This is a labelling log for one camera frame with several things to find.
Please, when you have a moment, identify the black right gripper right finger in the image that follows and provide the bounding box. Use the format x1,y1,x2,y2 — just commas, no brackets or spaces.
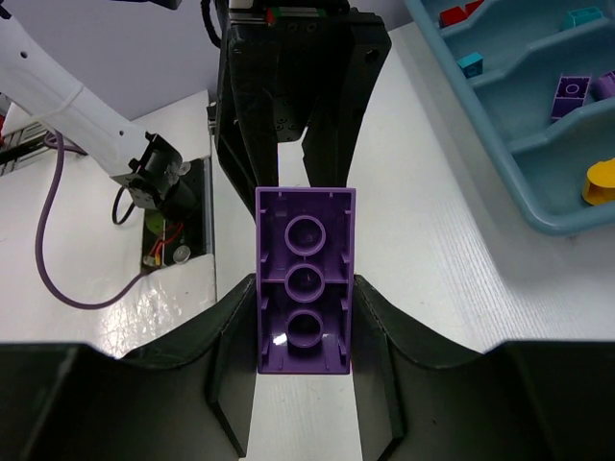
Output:
353,277,614,460

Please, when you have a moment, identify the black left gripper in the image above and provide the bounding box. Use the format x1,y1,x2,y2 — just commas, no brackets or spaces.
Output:
215,1,391,216

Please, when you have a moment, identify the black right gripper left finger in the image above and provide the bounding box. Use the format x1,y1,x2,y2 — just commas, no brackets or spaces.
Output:
1,275,257,460

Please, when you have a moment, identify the purple sloped lego brick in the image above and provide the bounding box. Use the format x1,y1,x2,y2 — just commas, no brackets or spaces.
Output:
256,186,356,375

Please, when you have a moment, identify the small teal lego cube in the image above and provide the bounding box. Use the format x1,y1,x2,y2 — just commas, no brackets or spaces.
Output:
457,52,483,79

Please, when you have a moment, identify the red rectangular lego brick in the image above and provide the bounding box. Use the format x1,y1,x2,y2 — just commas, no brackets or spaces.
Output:
438,6,468,29

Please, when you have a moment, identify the red small lego brick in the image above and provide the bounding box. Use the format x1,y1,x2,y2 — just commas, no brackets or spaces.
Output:
465,0,484,16

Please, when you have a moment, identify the orange oval flower lego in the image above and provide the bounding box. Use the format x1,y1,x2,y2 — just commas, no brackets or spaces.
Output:
581,158,615,206

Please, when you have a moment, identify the purple round flower lego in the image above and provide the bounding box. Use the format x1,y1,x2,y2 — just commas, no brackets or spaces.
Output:
551,74,592,122

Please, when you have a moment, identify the purple square lego plate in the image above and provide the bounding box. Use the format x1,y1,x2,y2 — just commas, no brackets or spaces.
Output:
591,71,615,101

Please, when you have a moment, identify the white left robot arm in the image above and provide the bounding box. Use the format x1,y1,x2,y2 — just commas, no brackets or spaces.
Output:
1,1,391,222

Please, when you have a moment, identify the teal plastic divided tray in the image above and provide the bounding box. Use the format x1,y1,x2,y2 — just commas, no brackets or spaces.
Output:
406,1,614,235

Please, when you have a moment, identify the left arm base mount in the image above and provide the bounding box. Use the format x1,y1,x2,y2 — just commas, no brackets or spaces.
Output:
140,158,214,273

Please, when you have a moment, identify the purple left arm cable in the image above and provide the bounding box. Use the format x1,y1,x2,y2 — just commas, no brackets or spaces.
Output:
34,129,150,311

